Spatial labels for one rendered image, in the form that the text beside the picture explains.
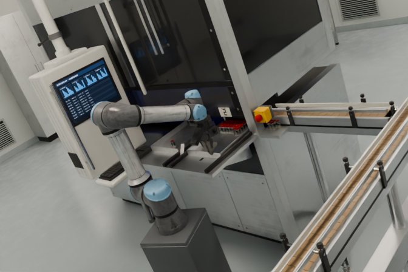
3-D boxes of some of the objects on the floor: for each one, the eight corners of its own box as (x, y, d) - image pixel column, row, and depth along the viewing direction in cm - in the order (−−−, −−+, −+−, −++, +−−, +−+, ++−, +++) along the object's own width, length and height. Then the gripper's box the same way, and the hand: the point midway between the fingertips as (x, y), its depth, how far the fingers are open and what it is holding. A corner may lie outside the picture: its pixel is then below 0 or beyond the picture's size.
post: (296, 247, 278) (182, -95, 205) (304, 249, 273) (190, -99, 201) (291, 254, 274) (172, -92, 201) (299, 256, 269) (181, -97, 197)
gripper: (212, 114, 225) (225, 149, 232) (201, 113, 231) (213, 148, 238) (202, 121, 220) (215, 157, 227) (190, 121, 226) (203, 156, 233)
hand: (210, 153), depth 230 cm, fingers closed
